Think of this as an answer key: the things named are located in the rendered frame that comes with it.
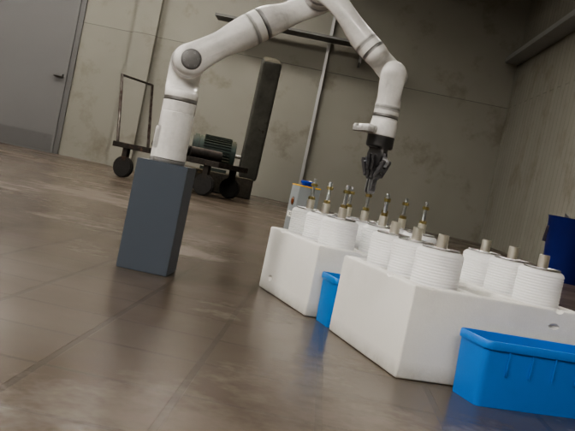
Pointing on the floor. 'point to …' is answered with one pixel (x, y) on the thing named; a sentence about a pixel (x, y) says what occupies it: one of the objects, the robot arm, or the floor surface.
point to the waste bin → (561, 245)
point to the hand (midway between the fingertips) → (370, 185)
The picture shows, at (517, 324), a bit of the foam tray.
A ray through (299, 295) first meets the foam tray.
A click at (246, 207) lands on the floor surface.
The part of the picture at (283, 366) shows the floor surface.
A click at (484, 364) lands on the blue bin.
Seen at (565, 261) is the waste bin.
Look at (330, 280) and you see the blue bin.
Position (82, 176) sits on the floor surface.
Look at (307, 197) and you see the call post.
